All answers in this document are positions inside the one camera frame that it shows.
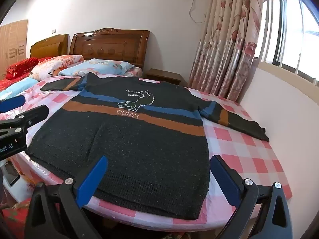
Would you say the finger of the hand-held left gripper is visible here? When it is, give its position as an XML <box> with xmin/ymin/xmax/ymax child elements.
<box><xmin>0</xmin><ymin>105</ymin><xmax>49</xmax><ymax>141</ymax></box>
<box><xmin>0</xmin><ymin>95</ymin><xmax>26</xmax><ymax>113</ymax></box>

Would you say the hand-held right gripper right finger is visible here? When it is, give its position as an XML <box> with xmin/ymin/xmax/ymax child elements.
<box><xmin>210</xmin><ymin>154</ymin><xmax>292</xmax><ymax>239</ymax></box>

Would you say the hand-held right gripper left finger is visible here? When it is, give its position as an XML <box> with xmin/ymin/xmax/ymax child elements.
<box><xmin>24</xmin><ymin>155</ymin><xmax>109</xmax><ymax>239</ymax></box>

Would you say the dark striped knit sweater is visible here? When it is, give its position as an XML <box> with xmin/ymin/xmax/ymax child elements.
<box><xmin>25</xmin><ymin>72</ymin><xmax>270</xmax><ymax>221</ymax></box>

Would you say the light blue blanket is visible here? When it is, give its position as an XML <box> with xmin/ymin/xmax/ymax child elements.
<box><xmin>0</xmin><ymin>77</ymin><xmax>39</xmax><ymax>100</ymax></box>

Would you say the pink checkered bed sheet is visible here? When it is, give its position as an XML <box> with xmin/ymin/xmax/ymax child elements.
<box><xmin>0</xmin><ymin>73</ymin><xmax>293</xmax><ymax>232</ymax></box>

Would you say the white plastic box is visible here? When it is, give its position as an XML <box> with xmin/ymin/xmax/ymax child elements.
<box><xmin>0</xmin><ymin>152</ymin><xmax>64</xmax><ymax>203</ymax></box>

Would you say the red blanket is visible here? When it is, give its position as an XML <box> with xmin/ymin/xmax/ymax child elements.
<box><xmin>0</xmin><ymin>57</ymin><xmax>54</xmax><ymax>91</ymax></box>

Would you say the pink floral pillow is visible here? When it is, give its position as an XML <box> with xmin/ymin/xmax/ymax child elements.
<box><xmin>29</xmin><ymin>54</ymin><xmax>85</xmax><ymax>80</ymax></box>

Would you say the light wooden wardrobe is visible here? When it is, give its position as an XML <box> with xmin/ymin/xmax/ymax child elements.
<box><xmin>0</xmin><ymin>19</ymin><xmax>29</xmax><ymax>76</ymax></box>

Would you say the small plain wooden headboard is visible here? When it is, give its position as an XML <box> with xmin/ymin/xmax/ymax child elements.
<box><xmin>30</xmin><ymin>33</ymin><xmax>70</xmax><ymax>60</ymax></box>

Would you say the red floral cloth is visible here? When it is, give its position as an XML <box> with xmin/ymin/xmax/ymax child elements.
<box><xmin>0</xmin><ymin>179</ymin><xmax>34</xmax><ymax>239</ymax></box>

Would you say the light blue floral pillow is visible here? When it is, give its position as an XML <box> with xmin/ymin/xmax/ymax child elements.
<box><xmin>58</xmin><ymin>58</ymin><xmax>136</xmax><ymax>76</ymax></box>

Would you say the large carved wooden headboard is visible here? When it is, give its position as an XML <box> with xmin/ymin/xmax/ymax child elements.
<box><xmin>69</xmin><ymin>28</ymin><xmax>151</xmax><ymax>70</ymax></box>

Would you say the wooden nightstand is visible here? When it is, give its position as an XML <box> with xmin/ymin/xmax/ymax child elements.
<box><xmin>145</xmin><ymin>68</ymin><xmax>182</xmax><ymax>85</ymax></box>

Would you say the pink floral curtain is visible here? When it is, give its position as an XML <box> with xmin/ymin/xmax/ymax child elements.
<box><xmin>188</xmin><ymin>0</ymin><xmax>265</xmax><ymax>104</ymax></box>

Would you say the thin wall cable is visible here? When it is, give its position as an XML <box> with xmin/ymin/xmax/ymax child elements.
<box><xmin>189</xmin><ymin>0</ymin><xmax>208</xmax><ymax>25</ymax></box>

